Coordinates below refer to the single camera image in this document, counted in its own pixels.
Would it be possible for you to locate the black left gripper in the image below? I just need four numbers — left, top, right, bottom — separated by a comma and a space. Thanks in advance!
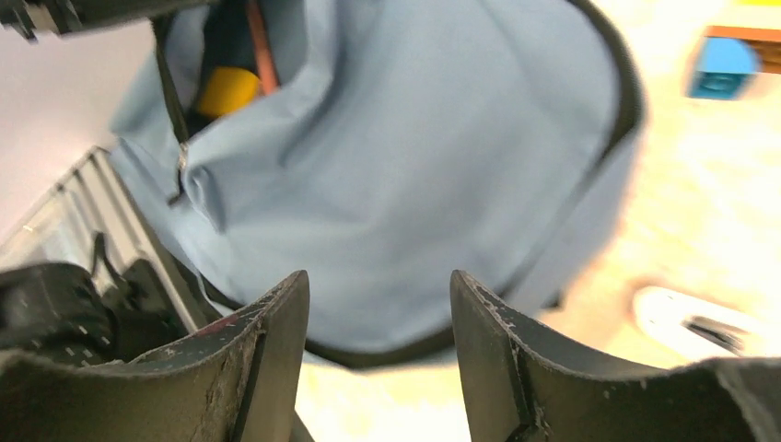
1, 0, 209, 40

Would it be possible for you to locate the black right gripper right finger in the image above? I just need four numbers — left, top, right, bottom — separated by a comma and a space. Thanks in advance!
450, 270, 780, 442

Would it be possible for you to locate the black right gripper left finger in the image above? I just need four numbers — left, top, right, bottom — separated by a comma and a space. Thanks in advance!
1, 271, 310, 441

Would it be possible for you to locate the pink white small stapler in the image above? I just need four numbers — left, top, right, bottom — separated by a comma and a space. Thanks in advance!
633, 286, 780, 362

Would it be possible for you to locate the yellow grey pencil sharpener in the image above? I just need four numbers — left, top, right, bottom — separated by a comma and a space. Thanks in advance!
195, 66, 261, 119

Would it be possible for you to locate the orange pen slanted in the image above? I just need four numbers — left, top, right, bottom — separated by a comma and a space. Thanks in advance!
246, 0, 279, 96

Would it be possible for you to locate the blue grey student backpack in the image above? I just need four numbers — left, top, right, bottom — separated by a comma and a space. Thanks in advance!
111, 1, 643, 367

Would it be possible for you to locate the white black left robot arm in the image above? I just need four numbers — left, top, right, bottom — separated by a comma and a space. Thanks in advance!
1, 147, 219, 366

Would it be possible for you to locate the colourful sticky note stack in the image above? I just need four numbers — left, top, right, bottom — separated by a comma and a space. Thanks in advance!
687, 25, 780, 100

